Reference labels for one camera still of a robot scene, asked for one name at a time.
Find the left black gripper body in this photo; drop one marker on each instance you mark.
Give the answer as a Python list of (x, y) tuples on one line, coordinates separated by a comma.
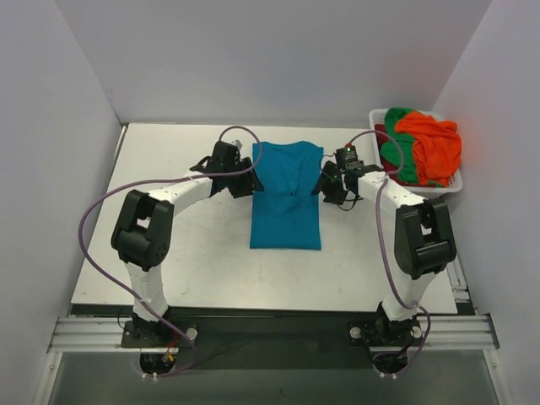
[(243, 182)]

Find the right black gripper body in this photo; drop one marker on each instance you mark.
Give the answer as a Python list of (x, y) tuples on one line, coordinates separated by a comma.
[(330, 186)]

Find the blue t shirt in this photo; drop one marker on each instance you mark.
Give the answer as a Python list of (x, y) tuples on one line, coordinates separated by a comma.
[(285, 215)]

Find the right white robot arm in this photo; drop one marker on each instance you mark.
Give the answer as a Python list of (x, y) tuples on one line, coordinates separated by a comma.
[(415, 233)]

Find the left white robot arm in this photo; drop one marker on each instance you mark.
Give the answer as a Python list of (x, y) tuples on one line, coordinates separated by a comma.
[(143, 230)]

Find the green t shirt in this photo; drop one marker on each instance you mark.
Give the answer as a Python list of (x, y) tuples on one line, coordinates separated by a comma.
[(398, 151)]

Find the orange t shirt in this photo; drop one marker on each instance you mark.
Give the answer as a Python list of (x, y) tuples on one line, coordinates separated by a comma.
[(437, 147)]

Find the white plastic laundry basket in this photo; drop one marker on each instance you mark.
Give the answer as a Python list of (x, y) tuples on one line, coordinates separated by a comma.
[(376, 117)]

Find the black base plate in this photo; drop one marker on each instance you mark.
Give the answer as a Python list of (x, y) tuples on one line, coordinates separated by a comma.
[(221, 339)]

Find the aluminium frame rail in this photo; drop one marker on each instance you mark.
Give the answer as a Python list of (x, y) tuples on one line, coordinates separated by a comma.
[(87, 335)]

